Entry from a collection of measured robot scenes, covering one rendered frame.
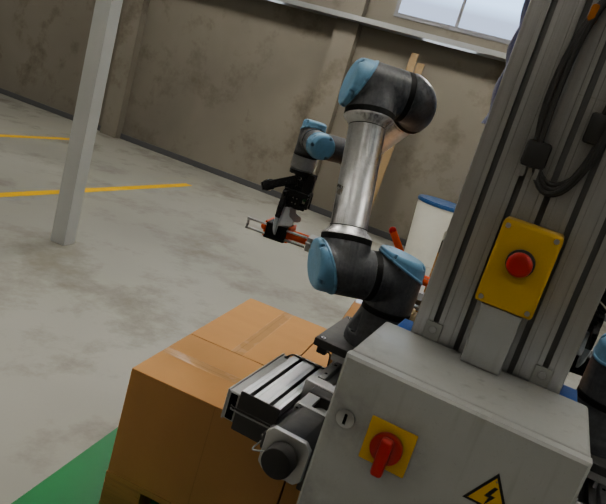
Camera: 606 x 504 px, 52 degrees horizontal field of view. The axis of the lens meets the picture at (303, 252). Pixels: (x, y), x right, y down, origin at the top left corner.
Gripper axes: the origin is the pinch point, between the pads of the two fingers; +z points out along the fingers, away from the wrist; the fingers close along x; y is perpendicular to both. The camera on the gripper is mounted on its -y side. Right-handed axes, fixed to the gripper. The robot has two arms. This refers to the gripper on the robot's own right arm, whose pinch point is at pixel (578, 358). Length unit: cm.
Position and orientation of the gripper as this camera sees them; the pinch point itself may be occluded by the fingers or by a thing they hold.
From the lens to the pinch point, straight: 172.9
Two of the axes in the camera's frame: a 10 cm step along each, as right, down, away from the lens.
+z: -2.8, 9.3, 2.6
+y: -9.2, -3.3, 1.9
